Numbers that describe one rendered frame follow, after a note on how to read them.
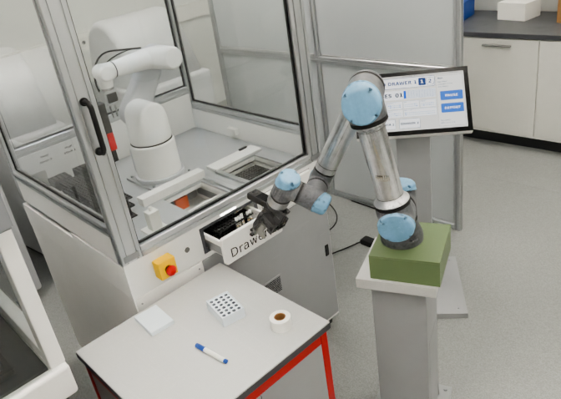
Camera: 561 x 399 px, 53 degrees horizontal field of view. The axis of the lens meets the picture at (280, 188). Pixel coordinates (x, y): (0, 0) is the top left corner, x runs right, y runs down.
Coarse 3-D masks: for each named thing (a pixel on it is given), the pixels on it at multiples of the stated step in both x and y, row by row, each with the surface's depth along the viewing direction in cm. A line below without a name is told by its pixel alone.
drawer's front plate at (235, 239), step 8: (248, 224) 214; (232, 232) 210; (240, 232) 211; (248, 232) 214; (224, 240) 207; (232, 240) 209; (240, 240) 212; (248, 240) 215; (264, 240) 221; (224, 248) 208; (240, 248) 213; (248, 248) 216; (224, 256) 210; (240, 256) 214
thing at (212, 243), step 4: (244, 208) 236; (248, 208) 233; (252, 208) 232; (256, 212) 230; (252, 216) 234; (256, 216) 231; (204, 232) 220; (208, 236) 217; (212, 236) 216; (208, 240) 218; (212, 240) 215; (216, 240) 213; (208, 244) 219; (212, 244) 216; (216, 244) 214; (212, 248) 217; (216, 248) 215; (220, 248) 212; (216, 252) 217; (220, 252) 214
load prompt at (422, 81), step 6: (396, 78) 266; (402, 78) 265; (408, 78) 264; (414, 78) 264; (420, 78) 263; (426, 78) 263; (432, 78) 262; (390, 84) 266; (396, 84) 265; (402, 84) 264; (408, 84) 264; (414, 84) 263; (420, 84) 263; (426, 84) 262; (432, 84) 261
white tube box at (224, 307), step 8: (216, 296) 198; (224, 296) 198; (232, 296) 197; (208, 304) 196; (216, 304) 195; (224, 304) 194; (232, 304) 194; (216, 312) 190; (224, 312) 190; (232, 312) 190; (240, 312) 191; (224, 320) 188; (232, 320) 190
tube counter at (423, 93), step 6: (402, 90) 264; (408, 90) 263; (414, 90) 263; (420, 90) 262; (426, 90) 262; (432, 90) 261; (396, 96) 264; (402, 96) 263; (408, 96) 263; (414, 96) 262; (420, 96) 262; (426, 96) 261; (432, 96) 260
